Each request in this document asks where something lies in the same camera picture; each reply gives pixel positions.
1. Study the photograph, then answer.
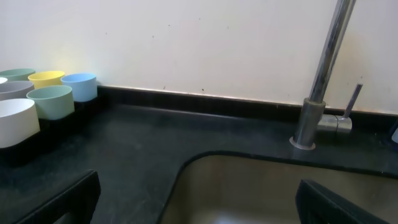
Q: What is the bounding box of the yellow cup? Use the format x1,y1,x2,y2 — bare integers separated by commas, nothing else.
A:
27,70,66,90

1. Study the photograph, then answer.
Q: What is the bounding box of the steel sink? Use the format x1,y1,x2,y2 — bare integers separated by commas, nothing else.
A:
158,151,398,224

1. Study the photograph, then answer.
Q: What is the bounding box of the green cup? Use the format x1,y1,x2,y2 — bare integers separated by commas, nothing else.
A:
0,68,36,82
26,85,75,121

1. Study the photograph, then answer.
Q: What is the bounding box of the steel tap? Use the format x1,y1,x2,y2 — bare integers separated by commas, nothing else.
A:
289,0,364,151

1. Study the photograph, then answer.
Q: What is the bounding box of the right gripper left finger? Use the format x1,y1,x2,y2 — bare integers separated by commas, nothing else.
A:
15,169,102,224

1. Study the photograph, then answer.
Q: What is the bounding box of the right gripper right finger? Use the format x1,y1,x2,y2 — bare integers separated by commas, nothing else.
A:
295,179,391,224

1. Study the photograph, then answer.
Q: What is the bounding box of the blue soap bottle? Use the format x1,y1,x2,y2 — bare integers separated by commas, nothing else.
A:
385,119,398,147

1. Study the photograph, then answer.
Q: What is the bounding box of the grey cup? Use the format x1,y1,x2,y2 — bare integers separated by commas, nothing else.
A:
0,80,35,101

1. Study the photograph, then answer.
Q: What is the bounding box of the black tray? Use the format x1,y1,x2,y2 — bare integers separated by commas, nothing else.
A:
0,93,103,169

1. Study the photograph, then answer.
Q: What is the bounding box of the blue cup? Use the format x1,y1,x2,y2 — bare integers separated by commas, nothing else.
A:
60,73,98,103

